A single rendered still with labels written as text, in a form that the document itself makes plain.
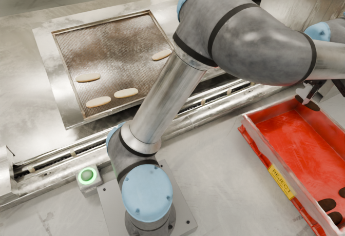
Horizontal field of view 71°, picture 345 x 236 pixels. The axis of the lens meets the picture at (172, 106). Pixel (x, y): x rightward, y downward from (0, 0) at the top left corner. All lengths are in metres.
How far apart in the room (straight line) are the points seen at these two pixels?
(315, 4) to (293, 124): 0.50
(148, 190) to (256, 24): 0.41
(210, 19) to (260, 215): 0.68
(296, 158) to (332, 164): 0.14
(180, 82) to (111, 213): 0.48
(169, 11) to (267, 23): 1.05
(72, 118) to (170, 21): 0.70
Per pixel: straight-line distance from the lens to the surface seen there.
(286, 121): 1.17
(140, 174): 0.60
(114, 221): 0.81
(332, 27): 0.78
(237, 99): 1.11
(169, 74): 0.51
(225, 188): 0.93
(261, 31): 0.40
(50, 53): 1.23
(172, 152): 0.96
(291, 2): 1.30
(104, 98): 1.02
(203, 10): 0.45
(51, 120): 1.13
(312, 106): 1.05
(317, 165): 1.10
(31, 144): 1.09
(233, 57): 0.40
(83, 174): 0.86
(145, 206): 0.58
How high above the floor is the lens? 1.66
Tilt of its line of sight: 51 degrees down
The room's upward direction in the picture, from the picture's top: 4 degrees clockwise
